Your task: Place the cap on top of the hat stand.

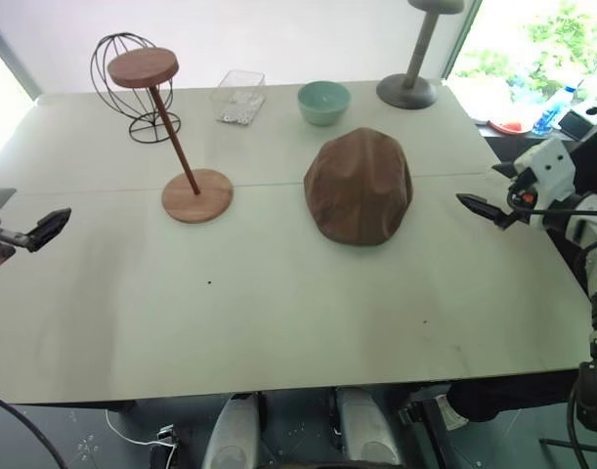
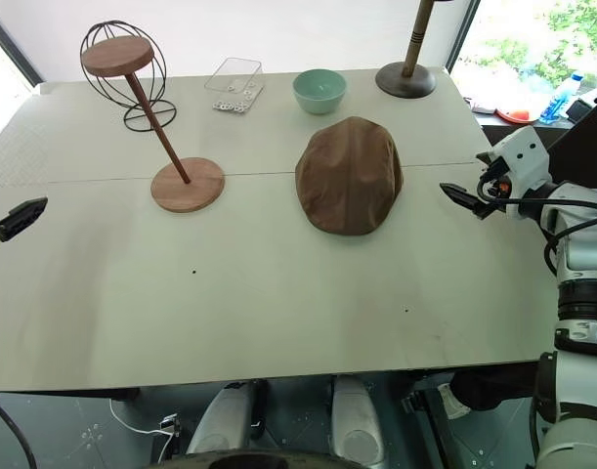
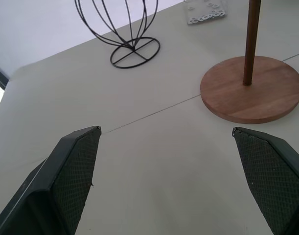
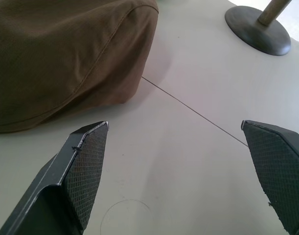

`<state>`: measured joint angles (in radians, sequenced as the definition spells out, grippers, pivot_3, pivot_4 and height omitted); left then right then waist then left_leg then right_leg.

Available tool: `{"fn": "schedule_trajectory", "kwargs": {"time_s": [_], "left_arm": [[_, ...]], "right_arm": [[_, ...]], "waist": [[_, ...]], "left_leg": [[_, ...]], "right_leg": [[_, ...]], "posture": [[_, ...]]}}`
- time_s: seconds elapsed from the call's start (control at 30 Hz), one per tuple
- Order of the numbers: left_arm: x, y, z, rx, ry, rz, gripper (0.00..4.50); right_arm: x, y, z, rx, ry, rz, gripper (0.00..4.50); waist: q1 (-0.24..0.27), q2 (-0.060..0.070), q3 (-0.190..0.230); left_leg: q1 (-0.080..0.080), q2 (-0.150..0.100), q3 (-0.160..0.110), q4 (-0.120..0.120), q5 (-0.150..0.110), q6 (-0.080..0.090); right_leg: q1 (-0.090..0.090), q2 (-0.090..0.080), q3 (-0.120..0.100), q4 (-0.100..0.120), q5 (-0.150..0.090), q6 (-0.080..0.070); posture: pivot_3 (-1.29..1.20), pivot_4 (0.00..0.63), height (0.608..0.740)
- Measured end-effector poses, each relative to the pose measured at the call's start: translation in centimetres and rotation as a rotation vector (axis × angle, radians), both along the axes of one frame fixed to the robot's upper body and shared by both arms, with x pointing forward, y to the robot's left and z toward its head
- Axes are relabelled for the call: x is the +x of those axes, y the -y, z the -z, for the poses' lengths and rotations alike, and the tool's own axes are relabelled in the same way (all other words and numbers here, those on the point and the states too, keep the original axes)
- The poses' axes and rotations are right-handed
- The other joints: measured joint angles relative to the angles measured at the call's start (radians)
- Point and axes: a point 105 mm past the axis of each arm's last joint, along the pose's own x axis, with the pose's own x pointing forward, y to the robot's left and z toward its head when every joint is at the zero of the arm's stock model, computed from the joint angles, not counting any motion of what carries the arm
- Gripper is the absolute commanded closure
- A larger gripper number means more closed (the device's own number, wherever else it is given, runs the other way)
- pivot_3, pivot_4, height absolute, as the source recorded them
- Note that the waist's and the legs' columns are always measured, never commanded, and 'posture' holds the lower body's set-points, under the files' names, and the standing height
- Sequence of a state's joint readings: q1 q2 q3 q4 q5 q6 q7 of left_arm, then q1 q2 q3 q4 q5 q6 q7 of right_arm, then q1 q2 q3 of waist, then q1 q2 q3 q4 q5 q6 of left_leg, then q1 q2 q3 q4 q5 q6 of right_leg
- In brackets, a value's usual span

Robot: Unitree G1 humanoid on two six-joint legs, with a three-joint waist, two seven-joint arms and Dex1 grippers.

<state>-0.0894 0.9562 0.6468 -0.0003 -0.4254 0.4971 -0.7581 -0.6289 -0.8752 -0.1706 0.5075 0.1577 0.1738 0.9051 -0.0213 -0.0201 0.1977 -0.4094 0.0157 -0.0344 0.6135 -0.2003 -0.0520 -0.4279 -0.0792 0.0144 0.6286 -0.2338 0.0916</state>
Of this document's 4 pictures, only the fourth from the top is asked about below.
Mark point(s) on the dark round stand base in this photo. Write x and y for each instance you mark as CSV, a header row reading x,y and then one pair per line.
x,y
257,29

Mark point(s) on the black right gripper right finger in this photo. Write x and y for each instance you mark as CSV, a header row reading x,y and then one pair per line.
x,y
279,166

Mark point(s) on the brown fabric cap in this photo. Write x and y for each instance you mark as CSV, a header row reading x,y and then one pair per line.
x,y
63,61

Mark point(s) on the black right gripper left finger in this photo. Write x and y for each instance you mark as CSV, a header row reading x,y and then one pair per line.
x,y
66,181

